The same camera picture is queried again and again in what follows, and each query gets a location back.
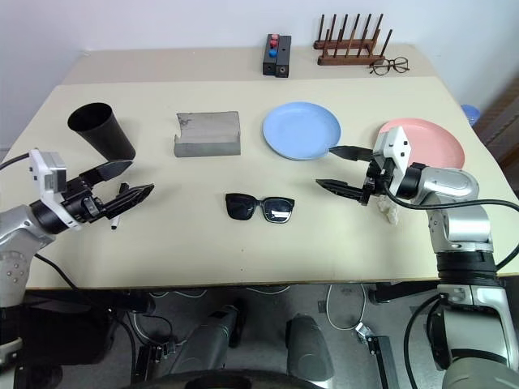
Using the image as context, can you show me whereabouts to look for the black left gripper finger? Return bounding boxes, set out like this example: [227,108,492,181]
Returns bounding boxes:
[79,160,135,189]
[105,182,156,216]

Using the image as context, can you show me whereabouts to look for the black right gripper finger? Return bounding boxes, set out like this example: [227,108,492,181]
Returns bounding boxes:
[328,144,374,163]
[315,178,367,203]

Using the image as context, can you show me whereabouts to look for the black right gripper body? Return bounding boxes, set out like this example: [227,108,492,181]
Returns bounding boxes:
[359,155,401,206]

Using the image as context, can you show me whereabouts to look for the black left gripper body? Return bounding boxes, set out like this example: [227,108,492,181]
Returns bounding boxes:
[60,177,109,224]

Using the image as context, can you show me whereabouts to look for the black and white marker pen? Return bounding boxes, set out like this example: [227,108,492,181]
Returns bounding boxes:
[110,182,131,232]

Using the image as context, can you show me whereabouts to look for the white paper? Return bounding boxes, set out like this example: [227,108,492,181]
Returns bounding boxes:
[375,196,400,224]

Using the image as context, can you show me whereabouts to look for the grey glasses case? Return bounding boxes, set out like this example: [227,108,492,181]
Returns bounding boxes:
[173,109,243,158]

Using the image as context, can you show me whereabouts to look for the black sunglasses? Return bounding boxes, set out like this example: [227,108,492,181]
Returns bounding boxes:
[225,193,296,224]

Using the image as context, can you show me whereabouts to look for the black plastic cup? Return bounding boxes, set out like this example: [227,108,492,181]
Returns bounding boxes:
[66,102,137,162]

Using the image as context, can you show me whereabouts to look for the blue plate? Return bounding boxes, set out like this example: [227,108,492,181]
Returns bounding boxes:
[262,101,342,162]

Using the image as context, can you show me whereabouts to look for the pink plate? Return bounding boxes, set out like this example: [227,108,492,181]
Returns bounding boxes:
[377,118,465,170]

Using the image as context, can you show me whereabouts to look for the brown wooden peg rack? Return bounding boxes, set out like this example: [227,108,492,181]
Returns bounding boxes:
[312,13,394,66]

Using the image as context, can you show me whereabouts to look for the brown rimmed eyeglasses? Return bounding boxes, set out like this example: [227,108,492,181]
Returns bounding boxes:
[368,57,410,77]

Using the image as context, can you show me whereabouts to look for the blue water jug top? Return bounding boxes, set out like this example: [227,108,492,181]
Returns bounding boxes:
[460,104,482,125]

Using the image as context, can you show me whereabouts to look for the black box with buttons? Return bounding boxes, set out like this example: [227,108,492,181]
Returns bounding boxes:
[262,34,281,77]

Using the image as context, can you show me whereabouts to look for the dark grey rounded leg housing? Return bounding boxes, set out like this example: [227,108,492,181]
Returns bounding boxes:
[285,314,336,378]
[178,304,245,374]

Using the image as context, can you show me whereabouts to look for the dark round base shape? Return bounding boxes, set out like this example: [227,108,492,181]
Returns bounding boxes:
[133,367,337,389]

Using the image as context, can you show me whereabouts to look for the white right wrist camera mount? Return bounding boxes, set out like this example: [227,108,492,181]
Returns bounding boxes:
[371,126,414,180]

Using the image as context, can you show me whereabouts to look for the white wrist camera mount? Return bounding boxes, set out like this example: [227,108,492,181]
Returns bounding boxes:
[28,149,82,231]
[371,126,414,180]

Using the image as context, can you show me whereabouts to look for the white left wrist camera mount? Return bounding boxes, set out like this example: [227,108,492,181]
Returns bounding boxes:
[28,149,82,231]

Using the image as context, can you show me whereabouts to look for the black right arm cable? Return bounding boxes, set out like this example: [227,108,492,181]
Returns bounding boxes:
[380,177,519,271]

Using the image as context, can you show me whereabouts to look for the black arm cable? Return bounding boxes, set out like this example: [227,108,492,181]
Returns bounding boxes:
[0,152,82,293]
[380,177,519,271]

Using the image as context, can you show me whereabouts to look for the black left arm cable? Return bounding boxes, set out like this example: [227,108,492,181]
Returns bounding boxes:
[0,152,82,293]

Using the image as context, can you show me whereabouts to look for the black table frame bar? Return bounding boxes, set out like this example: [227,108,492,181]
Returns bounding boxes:
[368,280,443,306]
[24,290,156,316]

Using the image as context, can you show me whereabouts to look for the white floor cable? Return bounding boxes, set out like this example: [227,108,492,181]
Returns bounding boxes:
[318,283,368,331]

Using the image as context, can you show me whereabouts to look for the black bracket with silver clamp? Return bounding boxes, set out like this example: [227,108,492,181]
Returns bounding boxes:
[354,323,402,389]

